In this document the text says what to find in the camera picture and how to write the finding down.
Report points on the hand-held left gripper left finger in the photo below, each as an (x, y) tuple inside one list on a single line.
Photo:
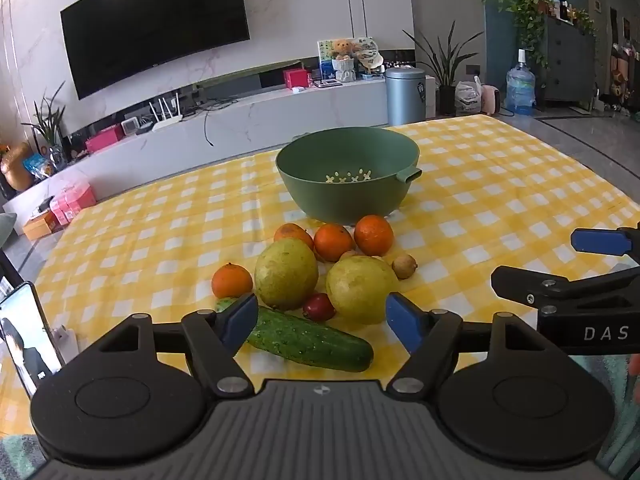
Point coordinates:
[(241, 321)]

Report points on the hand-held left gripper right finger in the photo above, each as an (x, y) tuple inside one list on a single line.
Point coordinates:
[(404, 322)]

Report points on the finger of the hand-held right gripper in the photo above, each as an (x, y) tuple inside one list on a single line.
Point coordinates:
[(600, 241), (530, 282)]

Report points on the yellow-green pear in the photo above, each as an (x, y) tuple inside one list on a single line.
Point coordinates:
[(286, 273), (361, 287)]

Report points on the dark-spotted orange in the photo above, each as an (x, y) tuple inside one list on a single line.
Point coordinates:
[(292, 235)]

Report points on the green bowl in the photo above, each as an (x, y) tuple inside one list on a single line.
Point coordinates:
[(345, 200)]

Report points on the person's right hand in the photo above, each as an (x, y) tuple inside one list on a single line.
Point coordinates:
[(635, 367)]

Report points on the small brown fruit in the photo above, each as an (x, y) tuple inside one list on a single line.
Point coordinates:
[(404, 265)]

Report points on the green cucumber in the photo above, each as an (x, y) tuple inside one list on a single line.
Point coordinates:
[(310, 342)]

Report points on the small red fruit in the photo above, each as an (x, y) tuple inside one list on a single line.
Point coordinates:
[(319, 307)]

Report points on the teal cloth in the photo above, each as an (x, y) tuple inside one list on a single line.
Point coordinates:
[(617, 410)]

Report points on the yellow checked tablecloth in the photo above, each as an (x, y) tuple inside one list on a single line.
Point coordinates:
[(150, 240)]

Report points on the large blue water bottle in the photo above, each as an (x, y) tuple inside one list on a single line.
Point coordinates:
[(521, 87)]

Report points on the small pink appliance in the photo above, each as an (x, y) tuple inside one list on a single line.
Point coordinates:
[(491, 100)]

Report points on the dark grey cabinet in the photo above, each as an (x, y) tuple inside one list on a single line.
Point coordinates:
[(570, 60)]

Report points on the white plastic bag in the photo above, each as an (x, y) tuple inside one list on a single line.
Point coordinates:
[(467, 97)]

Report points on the white marble TV console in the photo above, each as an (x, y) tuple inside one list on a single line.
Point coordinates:
[(240, 125)]

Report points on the stack of pink packets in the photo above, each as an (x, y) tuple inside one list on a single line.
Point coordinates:
[(72, 202)]

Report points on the white router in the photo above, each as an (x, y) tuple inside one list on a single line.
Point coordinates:
[(165, 121)]

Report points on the smartphone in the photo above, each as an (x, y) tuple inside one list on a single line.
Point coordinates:
[(25, 340)]

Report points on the orange cardboard box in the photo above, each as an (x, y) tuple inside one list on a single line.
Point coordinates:
[(41, 225)]

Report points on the grey-blue pedal bin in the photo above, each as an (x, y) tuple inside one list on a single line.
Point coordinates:
[(405, 97)]

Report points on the small white device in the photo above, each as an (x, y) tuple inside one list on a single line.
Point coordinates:
[(131, 126)]

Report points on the magenta box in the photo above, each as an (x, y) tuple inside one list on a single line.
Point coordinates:
[(104, 138)]

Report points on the long-leaved potted plant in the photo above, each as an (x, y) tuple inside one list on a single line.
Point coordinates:
[(447, 67)]

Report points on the trailing ivy plant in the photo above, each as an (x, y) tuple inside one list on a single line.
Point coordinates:
[(525, 7)]

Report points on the red box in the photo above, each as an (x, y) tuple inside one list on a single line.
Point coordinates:
[(296, 78)]

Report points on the blue snack bag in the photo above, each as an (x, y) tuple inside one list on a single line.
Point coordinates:
[(37, 165)]

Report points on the teddy bear in white wrap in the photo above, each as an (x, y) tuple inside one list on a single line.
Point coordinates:
[(344, 60)]

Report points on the white printed cap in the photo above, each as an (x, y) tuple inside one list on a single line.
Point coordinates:
[(369, 55)]

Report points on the plant in glass vase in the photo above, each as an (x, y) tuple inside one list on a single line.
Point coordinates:
[(50, 130)]

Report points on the golden gourd ornament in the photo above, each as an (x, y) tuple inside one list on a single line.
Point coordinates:
[(17, 167)]

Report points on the blue and white picture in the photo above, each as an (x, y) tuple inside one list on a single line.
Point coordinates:
[(325, 57)]

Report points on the black television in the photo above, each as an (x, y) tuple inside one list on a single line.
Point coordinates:
[(150, 30)]

